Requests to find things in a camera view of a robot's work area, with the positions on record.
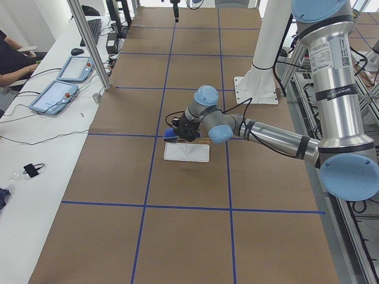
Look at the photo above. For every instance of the black computer mouse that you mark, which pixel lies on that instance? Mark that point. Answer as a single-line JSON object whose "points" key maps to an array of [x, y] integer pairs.
{"points": [[76, 51]]}

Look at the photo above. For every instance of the blue towel with grey trim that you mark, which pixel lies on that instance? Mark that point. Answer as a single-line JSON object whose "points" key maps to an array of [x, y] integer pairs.
{"points": [[170, 135]]}

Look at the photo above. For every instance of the small black device with cable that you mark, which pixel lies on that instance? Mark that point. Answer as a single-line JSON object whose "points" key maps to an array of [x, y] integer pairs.
{"points": [[32, 170]]}

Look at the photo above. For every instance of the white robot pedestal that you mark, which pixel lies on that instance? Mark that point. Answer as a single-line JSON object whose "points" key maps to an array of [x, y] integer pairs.
{"points": [[258, 83]]}

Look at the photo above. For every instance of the upper teach pendant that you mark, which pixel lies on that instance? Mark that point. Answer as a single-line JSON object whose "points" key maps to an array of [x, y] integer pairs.
{"points": [[76, 69]]}

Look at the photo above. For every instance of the seated person in black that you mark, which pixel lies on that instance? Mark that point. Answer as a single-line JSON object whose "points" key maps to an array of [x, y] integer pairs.
{"points": [[16, 65]]}

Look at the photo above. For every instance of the lower teach pendant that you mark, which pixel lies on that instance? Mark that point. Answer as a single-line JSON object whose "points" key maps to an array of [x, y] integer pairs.
{"points": [[54, 98]]}

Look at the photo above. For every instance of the black keyboard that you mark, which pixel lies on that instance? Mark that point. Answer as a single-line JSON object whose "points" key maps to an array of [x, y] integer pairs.
{"points": [[95, 28]]}

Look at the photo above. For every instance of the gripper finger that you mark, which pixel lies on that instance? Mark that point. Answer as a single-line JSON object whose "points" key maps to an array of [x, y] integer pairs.
{"points": [[176, 11]]}

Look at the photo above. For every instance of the black power adapter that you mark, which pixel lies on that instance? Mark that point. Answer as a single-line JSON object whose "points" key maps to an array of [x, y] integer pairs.
{"points": [[112, 43]]}

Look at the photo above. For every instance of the aluminium frame post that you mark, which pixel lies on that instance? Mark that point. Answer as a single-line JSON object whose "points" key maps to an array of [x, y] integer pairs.
{"points": [[89, 41]]}

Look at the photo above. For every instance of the teach pendant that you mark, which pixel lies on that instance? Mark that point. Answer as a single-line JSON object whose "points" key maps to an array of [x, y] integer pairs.
{"points": [[76, 69], [54, 98]]}

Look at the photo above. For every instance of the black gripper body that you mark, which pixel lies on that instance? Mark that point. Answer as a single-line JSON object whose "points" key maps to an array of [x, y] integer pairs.
{"points": [[188, 128]]}

